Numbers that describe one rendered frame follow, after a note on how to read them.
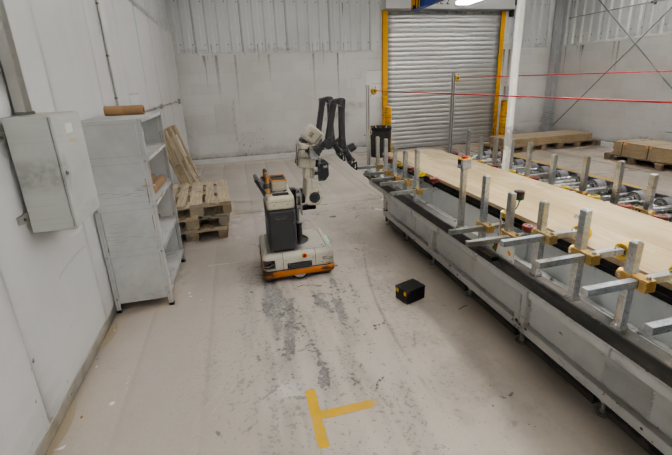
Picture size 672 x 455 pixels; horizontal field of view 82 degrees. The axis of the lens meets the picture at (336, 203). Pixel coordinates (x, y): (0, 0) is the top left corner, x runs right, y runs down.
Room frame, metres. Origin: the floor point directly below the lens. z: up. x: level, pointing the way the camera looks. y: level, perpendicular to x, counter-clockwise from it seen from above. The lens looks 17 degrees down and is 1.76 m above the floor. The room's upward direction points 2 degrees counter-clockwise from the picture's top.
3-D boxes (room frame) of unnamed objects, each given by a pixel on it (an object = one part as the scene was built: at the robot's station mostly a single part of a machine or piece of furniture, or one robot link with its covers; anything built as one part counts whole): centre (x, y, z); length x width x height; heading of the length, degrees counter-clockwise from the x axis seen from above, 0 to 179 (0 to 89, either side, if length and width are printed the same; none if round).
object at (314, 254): (3.57, 0.43, 0.16); 0.67 x 0.64 x 0.25; 104
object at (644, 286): (1.41, -1.21, 0.95); 0.14 x 0.06 x 0.05; 14
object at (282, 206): (3.55, 0.52, 0.59); 0.55 x 0.34 x 0.83; 14
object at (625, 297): (1.43, -1.20, 0.87); 0.04 x 0.04 x 0.48; 14
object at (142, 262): (3.30, 1.73, 0.78); 0.90 x 0.45 x 1.55; 14
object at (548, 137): (9.66, -5.13, 0.23); 2.41 x 0.77 x 0.17; 105
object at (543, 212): (1.92, -1.08, 0.89); 0.04 x 0.04 x 0.48; 14
